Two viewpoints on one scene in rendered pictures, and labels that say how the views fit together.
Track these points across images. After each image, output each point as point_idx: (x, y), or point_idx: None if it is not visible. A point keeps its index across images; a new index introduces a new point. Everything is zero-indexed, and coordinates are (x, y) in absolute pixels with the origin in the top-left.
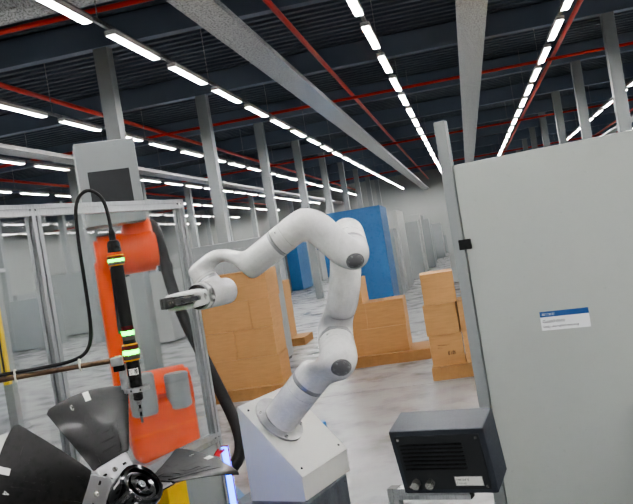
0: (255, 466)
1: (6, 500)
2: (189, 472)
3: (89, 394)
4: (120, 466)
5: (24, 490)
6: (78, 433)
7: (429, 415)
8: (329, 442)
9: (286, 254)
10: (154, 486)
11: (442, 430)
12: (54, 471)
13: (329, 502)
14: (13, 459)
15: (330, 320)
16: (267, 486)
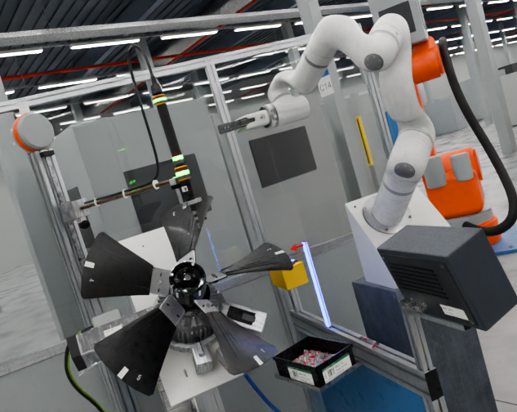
0: (363, 253)
1: (92, 284)
2: (247, 266)
3: None
4: (189, 261)
5: (104, 278)
6: (173, 233)
7: (421, 232)
8: None
9: (324, 66)
10: (199, 279)
11: (414, 253)
12: (125, 266)
13: None
14: (96, 257)
15: (401, 123)
16: (372, 271)
